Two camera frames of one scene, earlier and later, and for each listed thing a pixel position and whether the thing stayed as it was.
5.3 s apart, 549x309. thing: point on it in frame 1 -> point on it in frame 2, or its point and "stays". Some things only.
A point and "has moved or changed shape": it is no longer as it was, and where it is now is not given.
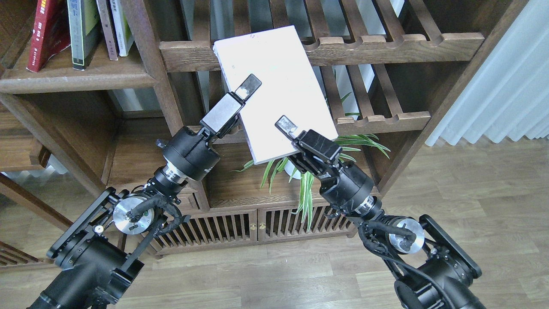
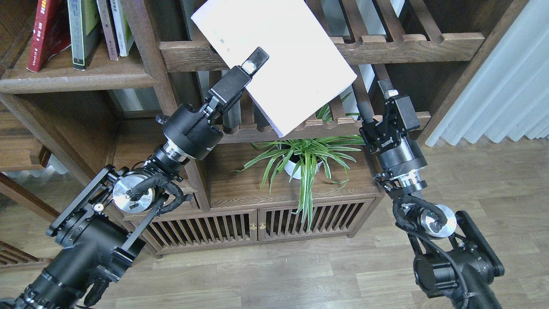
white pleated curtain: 507,97 stays
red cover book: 52,31 stays
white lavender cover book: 290,87 has moved or changed shape
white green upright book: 123,36 stays
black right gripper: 344,185 -> 400,156
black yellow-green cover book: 84,31 stays
